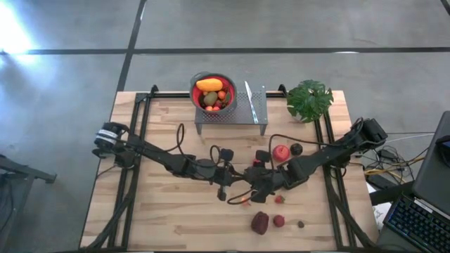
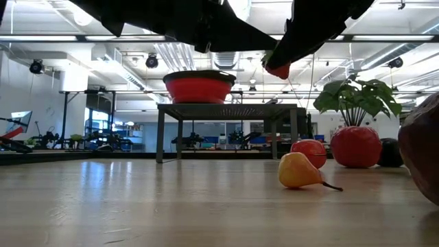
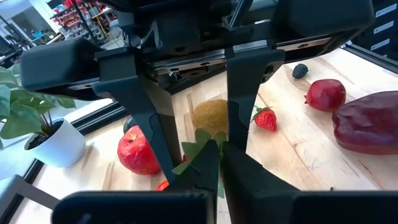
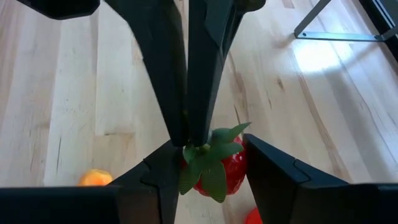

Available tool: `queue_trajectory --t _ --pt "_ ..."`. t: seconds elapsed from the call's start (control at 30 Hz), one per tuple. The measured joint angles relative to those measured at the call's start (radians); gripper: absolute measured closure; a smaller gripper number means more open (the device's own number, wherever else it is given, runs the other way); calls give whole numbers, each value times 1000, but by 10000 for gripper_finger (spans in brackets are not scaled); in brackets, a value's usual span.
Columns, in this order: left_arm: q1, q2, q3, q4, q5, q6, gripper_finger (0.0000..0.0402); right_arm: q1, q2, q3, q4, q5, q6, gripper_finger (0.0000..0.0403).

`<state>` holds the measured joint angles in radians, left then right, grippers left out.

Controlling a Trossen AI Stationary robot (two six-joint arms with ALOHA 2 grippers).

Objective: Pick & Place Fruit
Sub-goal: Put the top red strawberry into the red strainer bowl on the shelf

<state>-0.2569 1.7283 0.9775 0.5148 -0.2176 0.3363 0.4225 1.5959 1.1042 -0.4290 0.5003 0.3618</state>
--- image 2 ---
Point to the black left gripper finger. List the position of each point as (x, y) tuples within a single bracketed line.
[(315, 24), (192, 24)]

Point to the red collapsible colander bowl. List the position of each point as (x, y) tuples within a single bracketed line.
[(199, 89)]

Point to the red tomato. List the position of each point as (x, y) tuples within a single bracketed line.
[(313, 150)]

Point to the large red apple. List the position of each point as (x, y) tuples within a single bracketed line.
[(356, 147)]

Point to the small orange yellow pear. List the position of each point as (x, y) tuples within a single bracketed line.
[(296, 171)]

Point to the brown kiwi fruit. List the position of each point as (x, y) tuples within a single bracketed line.
[(391, 154)]

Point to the dark red bell pepper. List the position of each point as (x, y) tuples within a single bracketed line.
[(422, 151)]

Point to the black background robot arm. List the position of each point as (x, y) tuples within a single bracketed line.
[(46, 139), (106, 140), (190, 140), (243, 137)]

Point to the black ceiling spotlight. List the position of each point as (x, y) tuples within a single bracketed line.
[(36, 67), (396, 62), (152, 61)]

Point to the green plant in white pot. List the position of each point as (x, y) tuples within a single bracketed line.
[(356, 99)]

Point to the black overhead beam with lights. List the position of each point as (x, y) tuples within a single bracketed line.
[(82, 38)]

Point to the blue storage bin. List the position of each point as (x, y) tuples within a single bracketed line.
[(211, 140)]

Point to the tilted computer monitor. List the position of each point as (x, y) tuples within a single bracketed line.
[(20, 120)]

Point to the silver ventilation duct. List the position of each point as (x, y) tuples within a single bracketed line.
[(224, 60)]

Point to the black background station frame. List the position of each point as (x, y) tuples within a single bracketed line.
[(64, 120)]

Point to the black aluminium table frame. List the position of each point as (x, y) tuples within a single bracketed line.
[(20, 158)]

